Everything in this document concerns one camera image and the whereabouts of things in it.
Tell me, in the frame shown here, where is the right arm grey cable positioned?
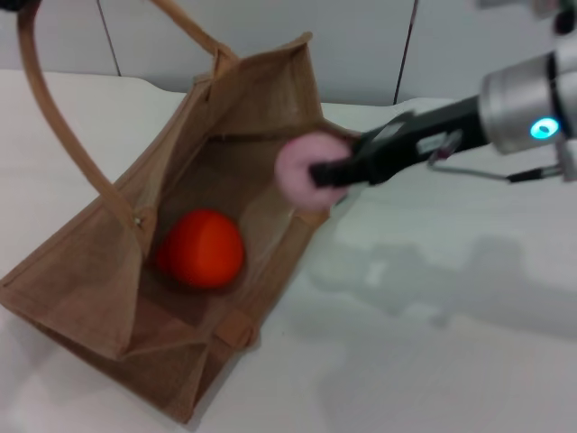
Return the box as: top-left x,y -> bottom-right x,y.
426,134 -> 567,184

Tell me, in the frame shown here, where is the orange toy fruit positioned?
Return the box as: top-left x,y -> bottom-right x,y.
155,207 -> 246,290

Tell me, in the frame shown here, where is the pink toy peach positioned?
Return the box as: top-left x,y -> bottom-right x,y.
274,130 -> 351,213

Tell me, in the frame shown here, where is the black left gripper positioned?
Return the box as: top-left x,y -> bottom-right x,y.
0,0 -> 42,15

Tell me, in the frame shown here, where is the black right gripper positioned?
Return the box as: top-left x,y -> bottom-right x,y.
309,96 -> 490,189

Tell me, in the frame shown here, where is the brown jute handbag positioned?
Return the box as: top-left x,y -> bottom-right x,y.
0,0 -> 362,426

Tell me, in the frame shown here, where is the dark vertical wall strip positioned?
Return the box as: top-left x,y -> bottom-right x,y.
393,0 -> 421,106

